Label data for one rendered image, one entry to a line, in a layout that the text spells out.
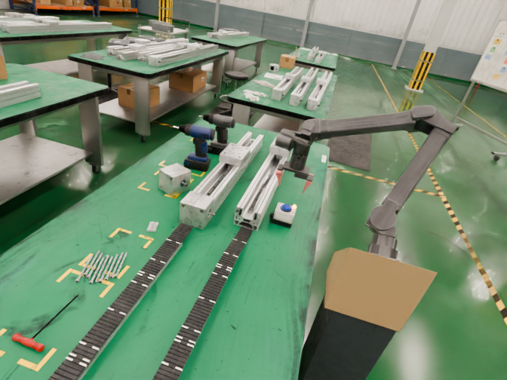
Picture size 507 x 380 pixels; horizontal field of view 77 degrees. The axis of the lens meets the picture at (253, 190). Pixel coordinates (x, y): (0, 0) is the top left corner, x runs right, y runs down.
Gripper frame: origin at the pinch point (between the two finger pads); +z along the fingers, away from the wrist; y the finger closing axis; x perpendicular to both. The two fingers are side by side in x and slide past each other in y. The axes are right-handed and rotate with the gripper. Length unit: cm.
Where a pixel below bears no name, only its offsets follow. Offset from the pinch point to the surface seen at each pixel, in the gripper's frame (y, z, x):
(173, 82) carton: 221, 63, -332
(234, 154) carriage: 31.0, 3.9, -23.1
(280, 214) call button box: 1.4, 11.0, 4.0
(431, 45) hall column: -243, -35, -981
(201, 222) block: 28.1, 13.0, 20.9
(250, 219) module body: 11.5, 11.8, 11.6
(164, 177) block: 52, 9, 5
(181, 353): 12, 13, 69
